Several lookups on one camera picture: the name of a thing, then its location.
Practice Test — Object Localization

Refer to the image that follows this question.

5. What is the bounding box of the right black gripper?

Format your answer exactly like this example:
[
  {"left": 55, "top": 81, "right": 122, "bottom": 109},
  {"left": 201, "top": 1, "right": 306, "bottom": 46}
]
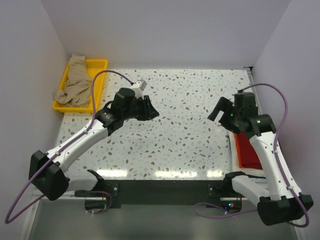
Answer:
[{"left": 207, "top": 96, "right": 243, "bottom": 135}]

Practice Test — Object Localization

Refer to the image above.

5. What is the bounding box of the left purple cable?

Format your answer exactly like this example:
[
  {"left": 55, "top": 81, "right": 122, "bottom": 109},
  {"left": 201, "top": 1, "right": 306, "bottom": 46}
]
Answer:
[{"left": 4, "top": 70, "right": 135, "bottom": 224}]

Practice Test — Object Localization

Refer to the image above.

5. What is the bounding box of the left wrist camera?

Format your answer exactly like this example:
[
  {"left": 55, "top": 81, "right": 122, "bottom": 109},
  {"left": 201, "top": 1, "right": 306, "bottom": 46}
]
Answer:
[{"left": 130, "top": 80, "right": 147, "bottom": 99}]

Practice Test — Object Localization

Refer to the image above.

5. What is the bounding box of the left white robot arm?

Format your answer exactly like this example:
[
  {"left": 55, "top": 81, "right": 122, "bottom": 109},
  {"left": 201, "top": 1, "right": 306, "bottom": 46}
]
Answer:
[{"left": 28, "top": 88, "right": 160, "bottom": 201}]

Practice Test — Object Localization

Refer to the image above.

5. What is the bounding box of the yellow plastic tray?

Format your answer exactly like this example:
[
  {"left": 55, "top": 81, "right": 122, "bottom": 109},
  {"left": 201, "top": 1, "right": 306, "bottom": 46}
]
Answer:
[{"left": 52, "top": 59, "right": 108, "bottom": 114}]

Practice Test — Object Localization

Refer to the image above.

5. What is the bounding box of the orange folded t shirt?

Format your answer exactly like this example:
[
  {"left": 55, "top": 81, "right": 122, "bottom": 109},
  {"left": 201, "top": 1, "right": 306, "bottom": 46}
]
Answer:
[{"left": 233, "top": 133, "right": 263, "bottom": 170}]

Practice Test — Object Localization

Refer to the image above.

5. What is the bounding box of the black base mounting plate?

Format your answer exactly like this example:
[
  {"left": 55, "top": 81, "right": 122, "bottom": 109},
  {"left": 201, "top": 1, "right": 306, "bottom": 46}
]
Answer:
[{"left": 74, "top": 179, "right": 244, "bottom": 213}]

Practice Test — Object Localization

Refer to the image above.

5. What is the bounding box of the aluminium frame rail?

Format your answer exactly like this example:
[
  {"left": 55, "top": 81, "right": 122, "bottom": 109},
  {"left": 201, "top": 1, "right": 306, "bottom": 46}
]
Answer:
[{"left": 32, "top": 190, "right": 75, "bottom": 200}]

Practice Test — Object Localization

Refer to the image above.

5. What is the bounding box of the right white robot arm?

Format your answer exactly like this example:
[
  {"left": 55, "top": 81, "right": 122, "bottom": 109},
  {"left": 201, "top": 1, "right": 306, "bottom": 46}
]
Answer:
[{"left": 208, "top": 92, "right": 314, "bottom": 226}]

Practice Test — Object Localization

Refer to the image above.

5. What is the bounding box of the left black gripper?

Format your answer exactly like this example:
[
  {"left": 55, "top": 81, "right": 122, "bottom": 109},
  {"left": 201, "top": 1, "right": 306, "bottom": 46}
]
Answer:
[{"left": 122, "top": 95, "right": 159, "bottom": 121}]

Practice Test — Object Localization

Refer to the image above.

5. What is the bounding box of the beige crumpled t shirt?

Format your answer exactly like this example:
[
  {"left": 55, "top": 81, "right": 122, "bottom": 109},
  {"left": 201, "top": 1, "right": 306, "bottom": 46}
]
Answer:
[{"left": 52, "top": 54, "right": 92, "bottom": 108}]

